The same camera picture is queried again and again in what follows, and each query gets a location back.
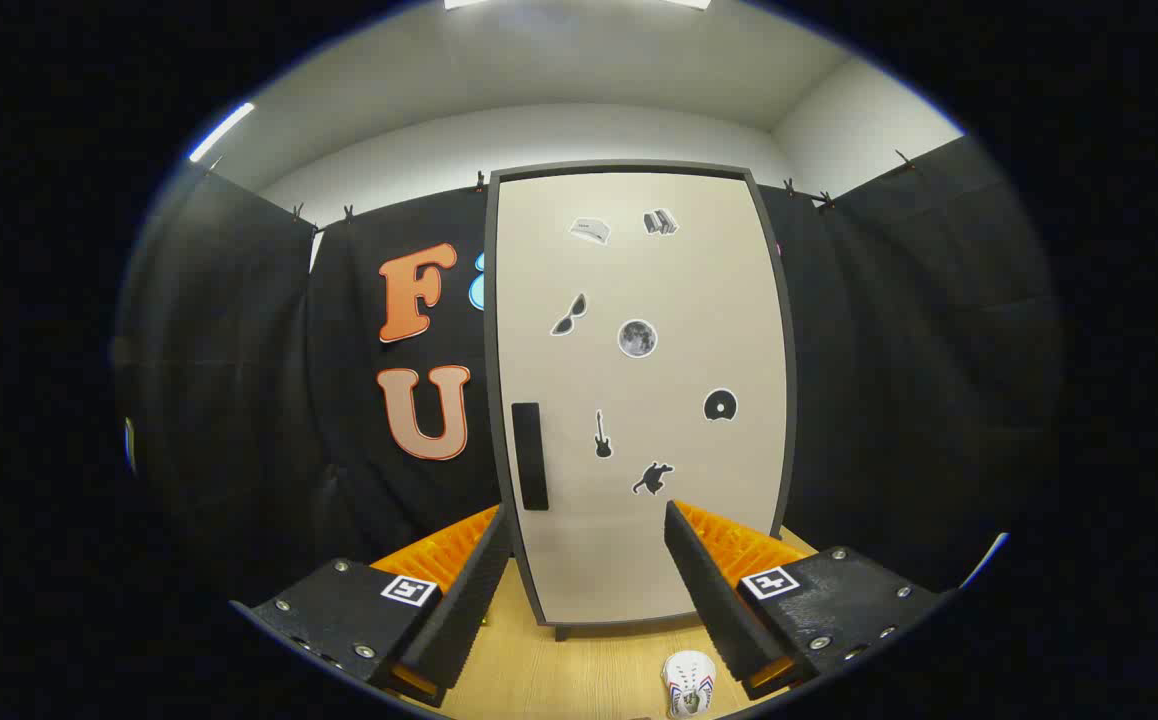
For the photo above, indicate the dark grey shoe cabinet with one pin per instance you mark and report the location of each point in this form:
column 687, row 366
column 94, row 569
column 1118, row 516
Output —
column 790, row 400

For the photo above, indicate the white striped shoe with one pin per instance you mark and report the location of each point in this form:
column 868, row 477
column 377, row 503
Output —
column 689, row 680

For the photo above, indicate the ceiling light panel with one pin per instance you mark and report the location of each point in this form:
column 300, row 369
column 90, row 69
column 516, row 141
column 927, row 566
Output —
column 466, row 3
column 687, row 3

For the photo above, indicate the black backdrop cloth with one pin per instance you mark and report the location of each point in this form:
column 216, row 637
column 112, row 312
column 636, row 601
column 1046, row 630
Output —
column 939, row 350

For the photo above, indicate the ceiling light strip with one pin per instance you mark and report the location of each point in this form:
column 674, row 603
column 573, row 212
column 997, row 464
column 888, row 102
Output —
column 222, row 131

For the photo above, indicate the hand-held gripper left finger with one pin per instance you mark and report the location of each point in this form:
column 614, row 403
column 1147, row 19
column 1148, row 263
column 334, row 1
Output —
column 469, row 610

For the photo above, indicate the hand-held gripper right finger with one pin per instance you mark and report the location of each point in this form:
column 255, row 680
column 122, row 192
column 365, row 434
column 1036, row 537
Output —
column 714, row 600

